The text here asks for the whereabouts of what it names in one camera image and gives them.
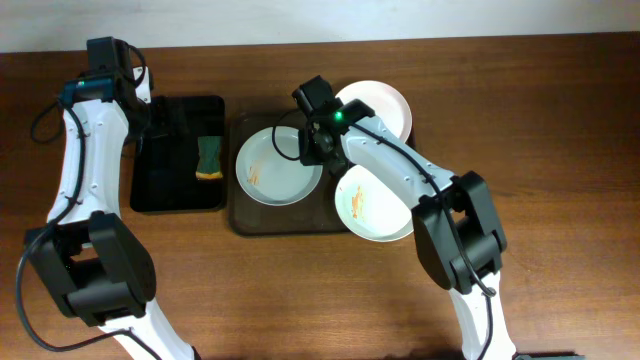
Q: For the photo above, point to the white plate with sauce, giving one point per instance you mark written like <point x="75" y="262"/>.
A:
<point x="369" y="209"/>

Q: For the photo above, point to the dark object at bottom edge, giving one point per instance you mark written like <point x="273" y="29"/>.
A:
<point x="549" y="356"/>

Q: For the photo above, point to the pink plate with sauce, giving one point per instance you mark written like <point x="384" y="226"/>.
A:
<point x="387" y="102"/>

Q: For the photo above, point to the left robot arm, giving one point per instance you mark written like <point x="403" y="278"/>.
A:
<point x="93" y="266"/>

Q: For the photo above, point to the grey plate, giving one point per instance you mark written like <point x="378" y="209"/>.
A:
<point x="269" y="178"/>

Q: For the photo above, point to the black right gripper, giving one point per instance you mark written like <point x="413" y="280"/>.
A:
<point x="310" y="150"/>

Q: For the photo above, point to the black tray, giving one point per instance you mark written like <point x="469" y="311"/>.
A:
<point x="164" y="173"/>

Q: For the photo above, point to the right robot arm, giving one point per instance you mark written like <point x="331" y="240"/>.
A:
<point x="458" y="235"/>

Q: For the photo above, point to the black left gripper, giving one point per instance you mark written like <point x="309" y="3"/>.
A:
<point x="163" y="122"/>

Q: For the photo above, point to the green yellow sponge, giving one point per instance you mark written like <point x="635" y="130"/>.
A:
<point x="209" y="163"/>

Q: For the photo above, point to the brown serving tray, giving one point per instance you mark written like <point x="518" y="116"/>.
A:
<point x="315" y="214"/>

